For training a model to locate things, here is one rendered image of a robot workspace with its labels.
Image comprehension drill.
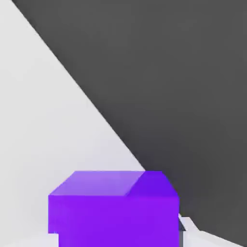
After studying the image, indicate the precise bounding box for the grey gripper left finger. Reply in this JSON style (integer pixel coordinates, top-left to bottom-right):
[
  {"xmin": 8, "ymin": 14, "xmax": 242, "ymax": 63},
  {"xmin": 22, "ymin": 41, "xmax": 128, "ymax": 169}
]
[{"xmin": 7, "ymin": 233, "xmax": 59, "ymax": 247}]

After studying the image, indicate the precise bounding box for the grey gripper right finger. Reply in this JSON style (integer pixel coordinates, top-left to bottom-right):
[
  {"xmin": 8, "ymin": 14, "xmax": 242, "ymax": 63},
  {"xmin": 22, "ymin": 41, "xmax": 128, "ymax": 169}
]
[{"xmin": 178, "ymin": 213, "xmax": 247, "ymax": 247}]

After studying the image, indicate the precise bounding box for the small purple cube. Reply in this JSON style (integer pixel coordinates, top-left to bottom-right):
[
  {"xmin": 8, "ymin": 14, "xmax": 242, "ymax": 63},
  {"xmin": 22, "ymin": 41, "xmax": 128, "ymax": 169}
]
[{"xmin": 48, "ymin": 170, "xmax": 180, "ymax": 247}]

